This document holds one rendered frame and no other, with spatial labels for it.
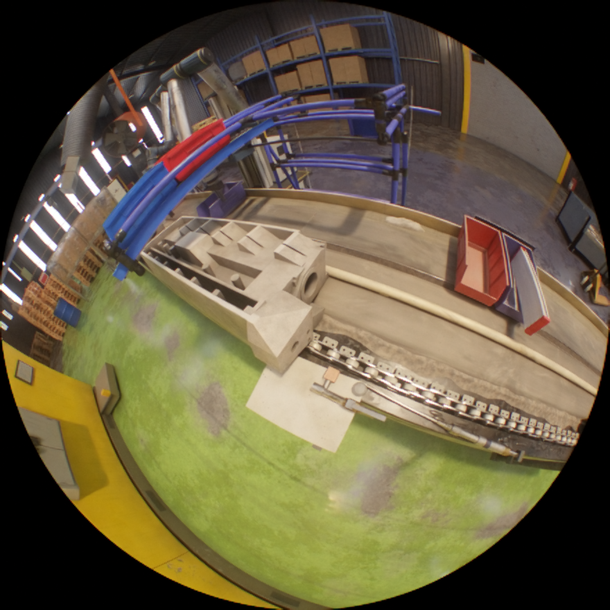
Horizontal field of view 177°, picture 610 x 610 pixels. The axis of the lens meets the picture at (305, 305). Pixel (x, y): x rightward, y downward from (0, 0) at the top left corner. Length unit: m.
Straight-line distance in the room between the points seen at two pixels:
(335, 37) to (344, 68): 1.56
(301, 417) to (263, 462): 1.01
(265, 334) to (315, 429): 0.30
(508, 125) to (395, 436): 10.91
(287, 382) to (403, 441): 1.02
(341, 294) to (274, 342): 0.36
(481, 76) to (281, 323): 10.70
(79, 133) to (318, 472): 8.40
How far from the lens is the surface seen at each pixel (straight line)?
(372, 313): 0.68
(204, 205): 1.52
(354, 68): 9.40
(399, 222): 1.00
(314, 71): 10.04
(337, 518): 1.62
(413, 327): 0.69
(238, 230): 0.87
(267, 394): 0.61
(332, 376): 0.54
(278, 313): 0.46
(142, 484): 2.56
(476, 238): 1.05
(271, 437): 1.48
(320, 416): 0.57
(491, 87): 10.70
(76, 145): 7.58
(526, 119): 11.18
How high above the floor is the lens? 1.36
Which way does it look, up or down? 58 degrees down
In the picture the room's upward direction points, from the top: 24 degrees counter-clockwise
